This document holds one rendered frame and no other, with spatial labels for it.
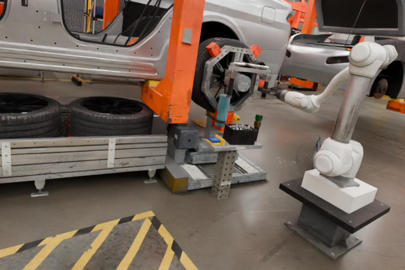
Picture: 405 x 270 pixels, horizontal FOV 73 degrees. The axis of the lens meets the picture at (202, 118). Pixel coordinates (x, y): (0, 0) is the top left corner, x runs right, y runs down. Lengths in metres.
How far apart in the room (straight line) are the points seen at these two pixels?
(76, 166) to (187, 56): 1.05
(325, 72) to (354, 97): 2.97
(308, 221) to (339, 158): 0.56
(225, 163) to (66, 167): 1.08
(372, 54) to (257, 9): 1.51
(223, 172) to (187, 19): 1.09
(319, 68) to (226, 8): 2.37
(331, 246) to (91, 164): 1.64
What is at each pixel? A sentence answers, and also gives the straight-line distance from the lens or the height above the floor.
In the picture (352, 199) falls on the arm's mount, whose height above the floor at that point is 0.39.
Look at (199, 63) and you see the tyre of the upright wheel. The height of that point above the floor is 0.95.
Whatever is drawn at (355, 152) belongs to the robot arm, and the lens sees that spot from 1.89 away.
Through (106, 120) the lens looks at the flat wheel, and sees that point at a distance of 2.09.
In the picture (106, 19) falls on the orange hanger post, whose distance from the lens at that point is 4.55.
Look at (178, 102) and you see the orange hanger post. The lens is 1.98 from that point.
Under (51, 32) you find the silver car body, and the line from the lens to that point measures 2.29.
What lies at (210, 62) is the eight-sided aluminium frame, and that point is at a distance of 2.20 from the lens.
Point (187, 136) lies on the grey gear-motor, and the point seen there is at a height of 0.36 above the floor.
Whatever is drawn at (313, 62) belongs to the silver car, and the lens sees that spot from 4.75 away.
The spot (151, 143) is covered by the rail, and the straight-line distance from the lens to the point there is 2.10.
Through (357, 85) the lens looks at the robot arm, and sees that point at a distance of 1.68.
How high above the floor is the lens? 1.12
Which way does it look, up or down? 15 degrees down
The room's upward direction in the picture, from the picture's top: 9 degrees clockwise
